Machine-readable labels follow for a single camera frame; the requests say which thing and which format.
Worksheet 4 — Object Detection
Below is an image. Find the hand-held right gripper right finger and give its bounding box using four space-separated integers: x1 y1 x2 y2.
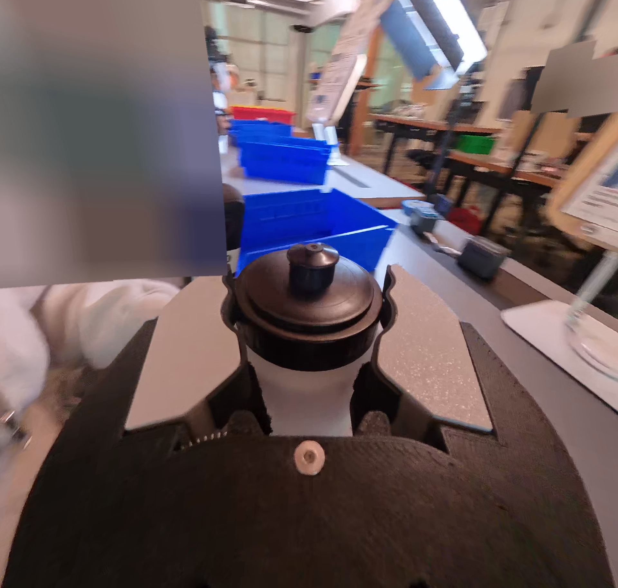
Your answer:
369 264 494 443

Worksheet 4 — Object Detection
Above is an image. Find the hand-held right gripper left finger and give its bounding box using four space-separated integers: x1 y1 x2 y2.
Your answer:
125 276 249 443

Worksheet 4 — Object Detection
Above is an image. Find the blue plastic bin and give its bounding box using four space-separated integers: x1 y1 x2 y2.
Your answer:
239 137 334 185
239 188 398 276
228 119 293 147

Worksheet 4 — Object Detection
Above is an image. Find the black bottle lid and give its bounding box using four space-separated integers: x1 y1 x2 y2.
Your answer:
234 243 387 372

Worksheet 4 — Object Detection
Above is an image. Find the white plastic bottle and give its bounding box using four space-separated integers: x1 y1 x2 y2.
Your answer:
246 342 375 437

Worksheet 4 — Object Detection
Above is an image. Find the person's left forearm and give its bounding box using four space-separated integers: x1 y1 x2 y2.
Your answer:
29 279 191 372

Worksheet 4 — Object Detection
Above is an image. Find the red plastic bin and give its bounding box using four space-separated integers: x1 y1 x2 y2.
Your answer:
231 106 296 124

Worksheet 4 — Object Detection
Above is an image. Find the white document stand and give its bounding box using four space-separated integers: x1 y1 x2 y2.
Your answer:
501 250 618 412
311 121 349 166

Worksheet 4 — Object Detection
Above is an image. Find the dark grey case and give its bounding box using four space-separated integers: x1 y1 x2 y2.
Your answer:
456 237 512 281

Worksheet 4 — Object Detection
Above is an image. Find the grey charger case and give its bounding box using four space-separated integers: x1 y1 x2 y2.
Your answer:
409 195 454 234

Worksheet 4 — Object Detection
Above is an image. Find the red bag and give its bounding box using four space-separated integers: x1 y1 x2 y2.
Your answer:
446 205 483 235

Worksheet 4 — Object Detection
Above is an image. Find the person's white jacket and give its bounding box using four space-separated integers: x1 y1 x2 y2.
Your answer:
0 299 54 454

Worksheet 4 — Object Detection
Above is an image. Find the wooden instruction board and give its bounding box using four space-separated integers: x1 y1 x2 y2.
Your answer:
306 0 394 124
546 115 618 251

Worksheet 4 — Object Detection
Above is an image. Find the black tripod pole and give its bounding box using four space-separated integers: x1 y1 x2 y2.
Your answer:
483 0 616 235

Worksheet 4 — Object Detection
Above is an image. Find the wooden office desk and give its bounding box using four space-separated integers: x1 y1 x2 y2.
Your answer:
446 151 561 232
367 113 503 174

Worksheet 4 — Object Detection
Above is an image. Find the green plastic bin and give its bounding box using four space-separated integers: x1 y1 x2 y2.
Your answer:
455 134 496 156

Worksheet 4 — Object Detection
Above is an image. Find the black light stand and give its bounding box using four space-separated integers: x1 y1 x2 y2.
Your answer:
432 67 483 203

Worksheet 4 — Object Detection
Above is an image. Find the printed instruction sheet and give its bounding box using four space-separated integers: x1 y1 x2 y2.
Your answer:
562 156 618 234

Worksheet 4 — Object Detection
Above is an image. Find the cardboard box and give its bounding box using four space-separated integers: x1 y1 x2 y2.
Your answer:
512 110 580 153

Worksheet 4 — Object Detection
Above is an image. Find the LED light panel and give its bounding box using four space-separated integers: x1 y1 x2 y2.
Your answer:
379 0 488 90

